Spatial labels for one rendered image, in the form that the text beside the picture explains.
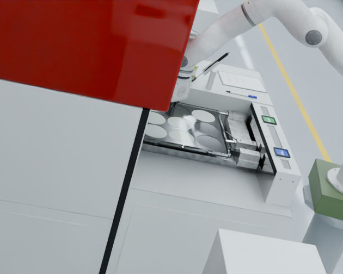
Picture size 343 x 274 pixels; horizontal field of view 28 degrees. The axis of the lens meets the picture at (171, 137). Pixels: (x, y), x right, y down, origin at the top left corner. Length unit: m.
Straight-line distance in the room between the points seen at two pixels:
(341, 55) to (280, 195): 0.54
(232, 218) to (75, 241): 0.58
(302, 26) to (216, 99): 0.71
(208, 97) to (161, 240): 0.71
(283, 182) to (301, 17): 0.59
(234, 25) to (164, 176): 0.59
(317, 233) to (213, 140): 0.54
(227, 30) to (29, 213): 0.91
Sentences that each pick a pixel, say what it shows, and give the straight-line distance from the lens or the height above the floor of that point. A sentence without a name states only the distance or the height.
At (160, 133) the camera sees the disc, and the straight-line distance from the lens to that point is 2.57.
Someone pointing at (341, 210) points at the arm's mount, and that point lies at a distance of 2.58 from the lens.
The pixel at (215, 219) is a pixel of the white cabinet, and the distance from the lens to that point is 2.44.
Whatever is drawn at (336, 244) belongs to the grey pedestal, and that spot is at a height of 0.68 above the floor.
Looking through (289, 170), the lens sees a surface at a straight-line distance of 2.48.
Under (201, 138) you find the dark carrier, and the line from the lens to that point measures 2.62.
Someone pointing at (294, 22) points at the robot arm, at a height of 1.47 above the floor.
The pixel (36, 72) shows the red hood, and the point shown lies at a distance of 1.94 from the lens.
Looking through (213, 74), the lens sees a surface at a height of 1.04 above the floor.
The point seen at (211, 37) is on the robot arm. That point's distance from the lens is 2.37.
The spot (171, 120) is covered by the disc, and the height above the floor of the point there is 0.90.
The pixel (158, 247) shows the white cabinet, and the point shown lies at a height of 0.59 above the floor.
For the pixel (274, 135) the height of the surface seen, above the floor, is 0.96.
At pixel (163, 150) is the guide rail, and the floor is 0.84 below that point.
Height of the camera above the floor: 2.08
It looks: 27 degrees down
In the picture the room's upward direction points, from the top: 16 degrees clockwise
